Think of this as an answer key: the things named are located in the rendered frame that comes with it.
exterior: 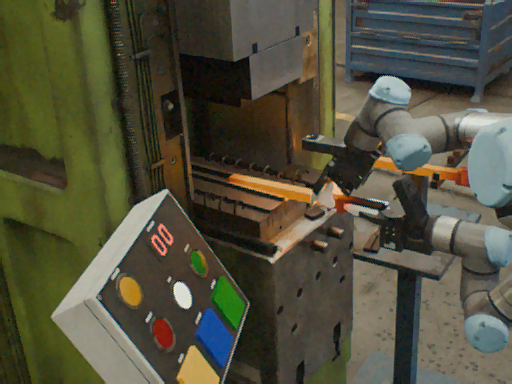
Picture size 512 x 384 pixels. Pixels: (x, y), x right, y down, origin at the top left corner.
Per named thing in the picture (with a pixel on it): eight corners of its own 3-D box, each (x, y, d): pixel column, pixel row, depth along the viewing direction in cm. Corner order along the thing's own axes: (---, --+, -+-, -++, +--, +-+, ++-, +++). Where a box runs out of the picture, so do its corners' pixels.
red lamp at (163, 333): (182, 340, 105) (179, 317, 103) (161, 357, 102) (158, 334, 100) (167, 333, 107) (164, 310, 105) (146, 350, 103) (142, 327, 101)
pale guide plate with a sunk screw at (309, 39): (317, 75, 186) (317, 11, 178) (300, 84, 180) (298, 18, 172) (311, 74, 187) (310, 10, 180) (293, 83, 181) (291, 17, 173)
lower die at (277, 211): (306, 211, 173) (305, 181, 169) (260, 246, 159) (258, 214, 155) (182, 177, 196) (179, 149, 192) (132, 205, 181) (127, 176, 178)
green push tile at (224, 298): (245, 304, 127) (223, 274, 125) (237, 329, 121) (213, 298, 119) (238, 308, 128) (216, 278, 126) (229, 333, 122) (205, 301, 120)
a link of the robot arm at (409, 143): (455, 140, 128) (430, 101, 135) (400, 149, 126) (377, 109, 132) (443, 168, 134) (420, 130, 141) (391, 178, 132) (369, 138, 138)
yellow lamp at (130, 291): (150, 298, 102) (146, 274, 101) (127, 315, 99) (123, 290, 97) (135, 292, 104) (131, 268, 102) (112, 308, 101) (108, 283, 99)
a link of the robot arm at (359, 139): (347, 120, 141) (366, 108, 147) (338, 136, 144) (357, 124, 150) (376, 143, 139) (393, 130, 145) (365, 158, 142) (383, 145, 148)
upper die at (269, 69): (303, 75, 157) (302, 34, 153) (252, 101, 143) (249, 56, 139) (168, 55, 180) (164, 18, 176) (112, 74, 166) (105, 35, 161)
